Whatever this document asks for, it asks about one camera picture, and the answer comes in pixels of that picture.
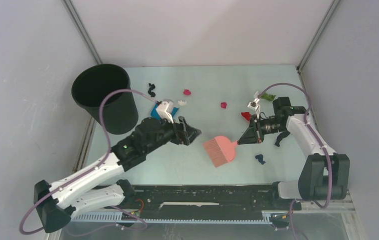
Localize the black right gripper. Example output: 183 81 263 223
237 114 288 145

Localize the white paper scrap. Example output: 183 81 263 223
253 91 260 99
177 100 187 106

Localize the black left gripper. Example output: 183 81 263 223
144 113 201 155

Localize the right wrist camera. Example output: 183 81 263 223
247 98 261 119

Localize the red paper scrap lower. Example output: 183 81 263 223
240 111 252 121

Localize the magenta paper scrap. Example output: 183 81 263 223
220 102 227 109

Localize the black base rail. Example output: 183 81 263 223
118 184 291 222

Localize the red paper scrap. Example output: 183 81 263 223
240 111 252 121
183 89 192 96

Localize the white paper scrap right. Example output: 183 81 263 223
253 91 260 99

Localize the red paper scrap upper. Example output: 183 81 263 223
183 89 192 96

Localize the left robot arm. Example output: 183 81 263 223
34 116 202 233

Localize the black paper scrap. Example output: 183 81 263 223
274 131 291 147
147 83 156 98

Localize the blue dustpan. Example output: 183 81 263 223
150 104 179 120

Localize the pink hand brush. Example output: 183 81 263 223
203 135 239 168

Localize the dark blue paper scrap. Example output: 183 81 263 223
255 154 266 165

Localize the black trash bin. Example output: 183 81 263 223
71 64 139 135

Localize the white paper scrap centre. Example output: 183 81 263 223
177 100 187 106

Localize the black paper scrap right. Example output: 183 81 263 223
274 131 291 147

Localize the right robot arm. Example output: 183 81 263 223
237 97 350 209

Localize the green paper scrap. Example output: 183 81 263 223
260 93 276 102

